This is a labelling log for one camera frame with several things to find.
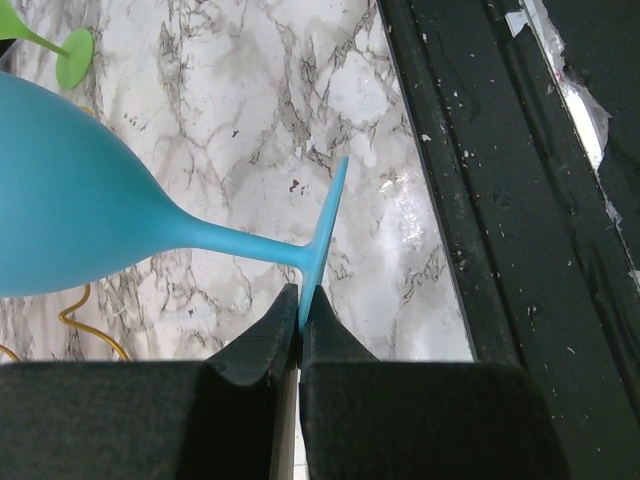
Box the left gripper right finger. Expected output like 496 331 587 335
300 288 570 479

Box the gold wire glass rack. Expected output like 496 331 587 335
0 107 131 362

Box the green wine glass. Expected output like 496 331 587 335
1 0 95 90

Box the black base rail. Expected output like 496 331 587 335
379 1 639 479

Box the teal wine glass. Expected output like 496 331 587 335
1 73 347 323

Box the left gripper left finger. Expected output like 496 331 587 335
1 284 298 479

